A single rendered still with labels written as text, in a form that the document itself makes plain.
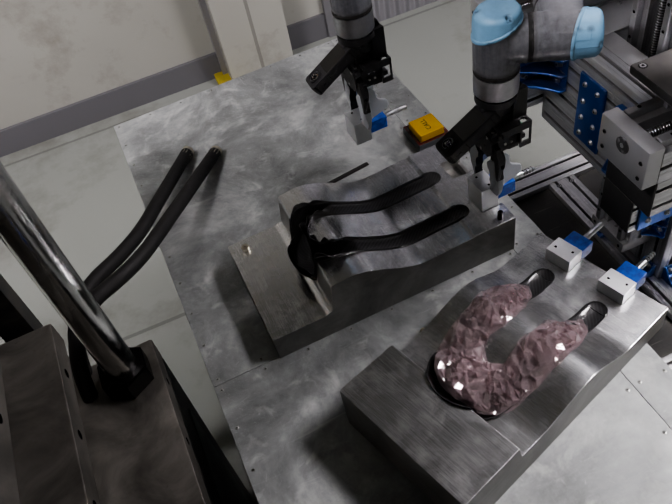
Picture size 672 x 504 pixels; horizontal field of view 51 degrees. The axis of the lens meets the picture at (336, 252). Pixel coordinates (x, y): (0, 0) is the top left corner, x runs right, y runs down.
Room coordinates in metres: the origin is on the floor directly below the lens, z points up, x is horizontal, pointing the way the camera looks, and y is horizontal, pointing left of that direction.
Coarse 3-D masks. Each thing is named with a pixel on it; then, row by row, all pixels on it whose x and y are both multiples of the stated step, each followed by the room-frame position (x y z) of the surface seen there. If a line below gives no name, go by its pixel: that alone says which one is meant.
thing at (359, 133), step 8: (352, 112) 1.19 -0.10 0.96; (384, 112) 1.19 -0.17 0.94; (392, 112) 1.19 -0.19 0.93; (352, 120) 1.16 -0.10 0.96; (360, 120) 1.16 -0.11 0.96; (376, 120) 1.16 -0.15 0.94; (384, 120) 1.16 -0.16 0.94; (352, 128) 1.16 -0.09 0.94; (360, 128) 1.15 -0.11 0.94; (376, 128) 1.16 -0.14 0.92; (352, 136) 1.17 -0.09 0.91; (360, 136) 1.15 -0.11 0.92; (368, 136) 1.15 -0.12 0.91
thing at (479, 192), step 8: (528, 168) 0.95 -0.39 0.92; (472, 176) 0.94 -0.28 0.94; (480, 176) 0.93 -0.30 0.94; (488, 176) 0.93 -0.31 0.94; (520, 176) 0.93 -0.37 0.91; (472, 184) 0.92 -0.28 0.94; (480, 184) 0.91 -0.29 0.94; (488, 184) 0.91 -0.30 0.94; (504, 184) 0.91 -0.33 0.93; (512, 184) 0.91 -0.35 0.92; (472, 192) 0.92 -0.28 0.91; (480, 192) 0.90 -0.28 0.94; (488, 192) 0.90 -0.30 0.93; (504, 192) 0.91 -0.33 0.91; (472, 200) 0.92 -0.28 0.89; (480, 200) 0.90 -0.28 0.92; (488, 200) 0.90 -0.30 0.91; (496, 200) 0.90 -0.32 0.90; (480, 208) 0.90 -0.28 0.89; (488, 208) 0.89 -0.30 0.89
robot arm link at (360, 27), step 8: (368, 16) 1.15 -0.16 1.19; (336, 24) 1.16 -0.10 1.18; (344, 24) 1.15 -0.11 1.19; (352, 24) 1.14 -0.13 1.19; (360, 24) 1.14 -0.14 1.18; (368, 24) 1.15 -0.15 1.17; (336, 32) 1.17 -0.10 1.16; (344, 32) 1.15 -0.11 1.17; (352, 32) 1.14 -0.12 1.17; (360, 32) 1.14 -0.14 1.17; (368, 32) 1.15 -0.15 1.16
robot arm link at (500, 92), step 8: (480, 80) 0.96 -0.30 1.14; (512, 80) 0.89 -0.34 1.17; (480, 88) 0.91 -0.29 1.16; (488, 88) 0.90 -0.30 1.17; (496, 88) 0.89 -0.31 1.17; (504, 88) 0.89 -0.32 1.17; (512, 88) 0.89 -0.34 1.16; (480, 96) 0.91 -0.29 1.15; (488, 96) 0.90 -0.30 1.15; (496, 96) 0.89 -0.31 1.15; (504, 96) 0.89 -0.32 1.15; (512, 96) 0.89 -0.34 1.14
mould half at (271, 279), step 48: (288, 192) 1.02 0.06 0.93; (336, 192) 1.01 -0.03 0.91; (384, 192) 1.01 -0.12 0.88; (432, 192) 0.97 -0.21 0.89; (288, 240) 0.96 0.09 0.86; (432, 240) 0.86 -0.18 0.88; (480, 240) 0.84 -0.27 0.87; (288, 288) 0.85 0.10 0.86; (336, 288) 0.77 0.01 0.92; (384, 288) 0.79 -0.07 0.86; (288, 336) 0.74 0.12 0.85
